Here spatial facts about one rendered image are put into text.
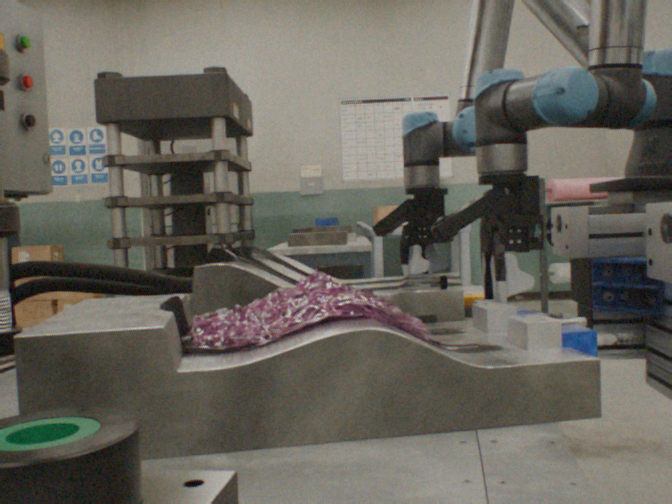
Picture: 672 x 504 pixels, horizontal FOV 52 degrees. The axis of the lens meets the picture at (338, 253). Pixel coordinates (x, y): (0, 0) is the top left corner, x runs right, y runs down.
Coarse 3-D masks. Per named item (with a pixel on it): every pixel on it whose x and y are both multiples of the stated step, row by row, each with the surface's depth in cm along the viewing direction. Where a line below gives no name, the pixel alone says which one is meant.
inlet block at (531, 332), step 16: (512, 320) 71; (528, 320) 69; (544, 320) 68; (560, 320) 68; (512, 336) 71; (528, 336) 67; (544, 336) 68; (560, 336) 68; (576, 336) 69; (592, 336) 69; (608, 336) 71; (624, 336) 71; (592, 352) 69
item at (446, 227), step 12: (492, 192) 103; (468, 204) 105; (480, 204) 103; (492, 204) 103; (444, 216) 106; (456, 216) 103; (468, 216) 103; (480, 216) 103; (432, 228) 105; (444, 228) 104; (456, 228) 104; (444, 240) 104
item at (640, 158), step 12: (660, 120) 119; (636, 132) 124; (648, 132) 121; (660, 132) 119; (636, 144) 123; (648, 144) 120; (660, 144) 119; (636, 156) 122; (648, 156) 121; (660, 156) 119; (636, 168) 121; (648, 168) 119; (660, 168) 118
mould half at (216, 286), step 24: (216, 264) 96; (240, 264) 99; (216, 288) 96; (240, 288) 96; (264, 288) 95; (408, 288) 96; (432, 288) 94; (456, 288) 93; (192, 312) 97; (408, 312) 93; (432, 312) 92; (456, 312) 92
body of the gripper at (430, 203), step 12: (408, 192) 142; (420, 192) 140; (432, 192) 140; (444, 192) 141; (420, 204) 142; (432, 204) 140; (444, 204) 141; (408, 216) 144; (420, 216) 142; (432, 216) 140; (420, 228) 141; (420, 240) 142; (432, 240) 139
